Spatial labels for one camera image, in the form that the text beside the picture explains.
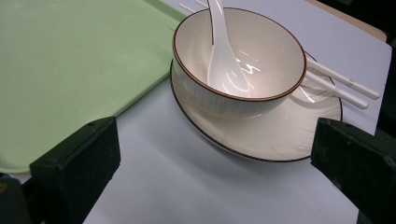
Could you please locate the white ceramic soup spoon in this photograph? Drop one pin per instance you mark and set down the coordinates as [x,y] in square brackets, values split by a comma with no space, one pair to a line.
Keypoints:
[224,62]

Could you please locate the light green plastic tray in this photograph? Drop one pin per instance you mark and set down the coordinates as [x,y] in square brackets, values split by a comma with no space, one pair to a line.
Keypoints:
[68,71]

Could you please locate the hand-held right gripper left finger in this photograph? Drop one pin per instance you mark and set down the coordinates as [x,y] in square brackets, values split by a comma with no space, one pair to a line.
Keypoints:
[74,161]

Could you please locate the cream plate with dark rim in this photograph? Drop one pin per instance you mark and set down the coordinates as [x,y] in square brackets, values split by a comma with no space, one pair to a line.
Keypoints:
[280,133]

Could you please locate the cream bowl with brown rim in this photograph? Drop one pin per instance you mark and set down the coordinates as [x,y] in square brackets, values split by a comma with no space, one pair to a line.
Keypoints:
[249,65]

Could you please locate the white chopstick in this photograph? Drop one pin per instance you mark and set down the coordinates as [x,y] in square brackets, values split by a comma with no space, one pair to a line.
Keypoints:
[336,90]
[342,79]

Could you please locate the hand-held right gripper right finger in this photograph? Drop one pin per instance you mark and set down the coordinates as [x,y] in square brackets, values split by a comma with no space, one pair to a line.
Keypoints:
[355,161]

